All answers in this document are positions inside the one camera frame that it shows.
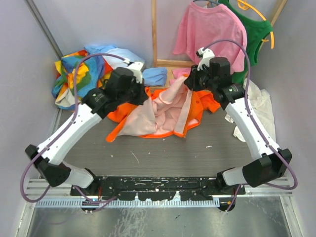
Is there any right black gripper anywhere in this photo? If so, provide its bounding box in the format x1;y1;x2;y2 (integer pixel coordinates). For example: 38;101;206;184
183;64;216;92

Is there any orange zip jacket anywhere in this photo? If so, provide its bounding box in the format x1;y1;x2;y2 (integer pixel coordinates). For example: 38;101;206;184
106;75;220;142

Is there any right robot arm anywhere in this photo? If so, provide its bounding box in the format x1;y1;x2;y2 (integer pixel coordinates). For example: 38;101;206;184
185;56;292;195

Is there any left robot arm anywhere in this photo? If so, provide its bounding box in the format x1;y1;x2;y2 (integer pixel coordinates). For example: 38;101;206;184
25;62;148;196

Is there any light blue shirt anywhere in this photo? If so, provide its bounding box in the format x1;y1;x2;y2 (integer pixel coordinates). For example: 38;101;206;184
84;44;168;87

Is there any multicolour crumpled cloth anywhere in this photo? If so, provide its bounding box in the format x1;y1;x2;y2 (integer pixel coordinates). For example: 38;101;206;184
52;50;113;111

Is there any pink t-shirt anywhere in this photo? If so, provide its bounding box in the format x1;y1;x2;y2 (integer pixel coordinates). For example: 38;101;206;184
173;2;247;64

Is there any white crumpled shirt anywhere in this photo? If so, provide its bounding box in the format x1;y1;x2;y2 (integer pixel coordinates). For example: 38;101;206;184
224;77;277;146

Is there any yellow clothes hanger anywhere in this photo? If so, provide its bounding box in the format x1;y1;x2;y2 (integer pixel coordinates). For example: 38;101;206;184
236;0;275;49

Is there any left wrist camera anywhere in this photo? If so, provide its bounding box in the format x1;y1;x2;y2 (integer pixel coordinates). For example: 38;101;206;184
123;58;146;84

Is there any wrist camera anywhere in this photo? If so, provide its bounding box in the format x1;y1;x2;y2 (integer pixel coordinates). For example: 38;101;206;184
196;48;215;71
123;58;146;84

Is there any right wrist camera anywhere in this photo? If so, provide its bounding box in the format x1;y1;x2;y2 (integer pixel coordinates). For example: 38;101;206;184
196;48;215;71

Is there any wooden clothes rack frame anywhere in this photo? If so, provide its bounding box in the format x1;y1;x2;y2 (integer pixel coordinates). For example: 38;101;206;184
151;0;287;86

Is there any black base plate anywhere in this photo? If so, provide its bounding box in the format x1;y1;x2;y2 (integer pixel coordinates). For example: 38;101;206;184
82;176;245;201

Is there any aluminium rail frame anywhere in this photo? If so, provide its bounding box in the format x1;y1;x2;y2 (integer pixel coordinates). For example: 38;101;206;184
16;176;303;237

